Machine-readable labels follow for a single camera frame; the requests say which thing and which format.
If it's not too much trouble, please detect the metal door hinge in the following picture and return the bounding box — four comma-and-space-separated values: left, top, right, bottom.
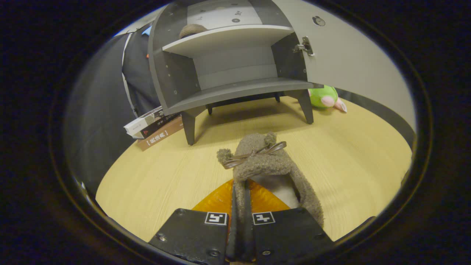
293, 36, 315, 57

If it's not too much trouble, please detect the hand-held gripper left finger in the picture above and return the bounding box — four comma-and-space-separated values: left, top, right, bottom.
148, 179, 236, 264

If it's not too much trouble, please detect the brown fuzzy slipper shoe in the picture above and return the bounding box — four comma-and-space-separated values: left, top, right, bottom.
216, 132, 325, 254
179, 24, 209, 39

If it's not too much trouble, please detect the grey shoe cabinet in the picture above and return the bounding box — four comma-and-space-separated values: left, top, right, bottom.
148, 0, 324, 146

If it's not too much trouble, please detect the green pink plush toy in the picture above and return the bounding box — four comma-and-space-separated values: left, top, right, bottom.
308, 85, 347, 113

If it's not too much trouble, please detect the black book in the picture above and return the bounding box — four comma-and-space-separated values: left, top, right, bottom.
132, 112, 181, 139

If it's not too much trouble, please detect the brown book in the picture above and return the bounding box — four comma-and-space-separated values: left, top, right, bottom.
137, 116, 184, 152

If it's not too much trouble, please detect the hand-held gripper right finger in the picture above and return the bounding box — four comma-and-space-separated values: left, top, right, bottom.
245, 179, 335, 264

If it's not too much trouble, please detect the black backdrop cloth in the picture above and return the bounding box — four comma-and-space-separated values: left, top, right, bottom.
64, 24, 162, 192

